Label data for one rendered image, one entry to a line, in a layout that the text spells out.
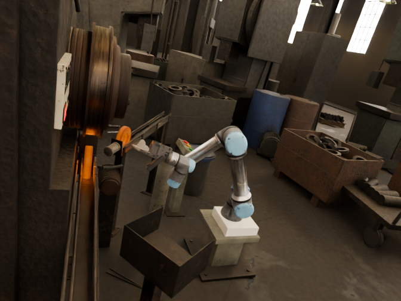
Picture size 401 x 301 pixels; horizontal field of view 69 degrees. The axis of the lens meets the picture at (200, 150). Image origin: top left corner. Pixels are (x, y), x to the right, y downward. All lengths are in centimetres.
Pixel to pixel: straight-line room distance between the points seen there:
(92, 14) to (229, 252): 316
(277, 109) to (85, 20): 288
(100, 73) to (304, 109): 402
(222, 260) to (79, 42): 155
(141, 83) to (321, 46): 340
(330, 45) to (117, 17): 380
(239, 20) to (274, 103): 136
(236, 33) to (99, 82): 383
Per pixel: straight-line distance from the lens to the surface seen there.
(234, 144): 154
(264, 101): 454
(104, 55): 115
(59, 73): 87
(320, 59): 597
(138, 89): 403
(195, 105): 364
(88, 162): 139
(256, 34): 459
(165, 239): 125
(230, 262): 213
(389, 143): 604
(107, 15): 402
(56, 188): 99
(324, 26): 1288
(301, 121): 486
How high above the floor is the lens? 138
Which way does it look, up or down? 20 degrees down
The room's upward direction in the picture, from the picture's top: 14 degrees clockwise
